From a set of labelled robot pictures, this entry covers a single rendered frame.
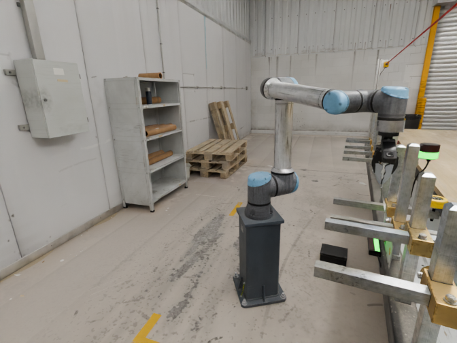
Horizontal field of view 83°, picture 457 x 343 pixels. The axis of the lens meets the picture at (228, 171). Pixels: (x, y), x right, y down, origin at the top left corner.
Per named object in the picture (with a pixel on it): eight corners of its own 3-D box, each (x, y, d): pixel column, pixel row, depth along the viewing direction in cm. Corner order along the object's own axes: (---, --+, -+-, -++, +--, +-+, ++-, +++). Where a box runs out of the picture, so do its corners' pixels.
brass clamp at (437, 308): (427, 322, 52) (432, 301, 51) (414, 280, 64) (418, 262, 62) (466, 333, 50) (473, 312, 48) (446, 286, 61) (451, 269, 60)
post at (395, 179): (381, 239, 131) (397, 145, 117) (381, 235, 134) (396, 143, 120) (389, 240, 129) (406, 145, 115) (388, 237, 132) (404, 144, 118)
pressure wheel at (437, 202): (435, 226, 112) (441, 201, 109) (416, 218, 119) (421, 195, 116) (447, 222, 115) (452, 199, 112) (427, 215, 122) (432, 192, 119)
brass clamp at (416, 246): (407, 254, 74) (410, 238, 72) (400, 231, 85) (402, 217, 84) (433, 259, 71) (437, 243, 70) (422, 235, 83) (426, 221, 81)
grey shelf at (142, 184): (123, 208, 329) (103, 78, 284) (162, 184, 410) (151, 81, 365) (152, 212, 314) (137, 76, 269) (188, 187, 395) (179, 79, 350)
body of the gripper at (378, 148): (393, 159, 108) (398, 130, 104) (396, 165, 100) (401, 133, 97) (372, 158, 111) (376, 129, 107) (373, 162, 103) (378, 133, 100)
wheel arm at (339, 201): (332, 205, 132) (333, 197, 131) (333, 203, 135) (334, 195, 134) (438, 221, 114) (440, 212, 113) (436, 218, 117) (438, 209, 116)
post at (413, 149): (388, 258, 107) (409, 143, 93) (387, 253, 110) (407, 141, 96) (398, 260, 106) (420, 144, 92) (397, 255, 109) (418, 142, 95)
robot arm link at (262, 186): (243, 197, 172) (243, 172, 167) (264, 193, 179) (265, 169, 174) (254, 206, 159) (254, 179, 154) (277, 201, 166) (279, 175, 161)
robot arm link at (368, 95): (343, 90, 110) (369, 89, 99) (362, 89, 114) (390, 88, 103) (341, 112, 112) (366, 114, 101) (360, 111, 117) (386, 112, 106)
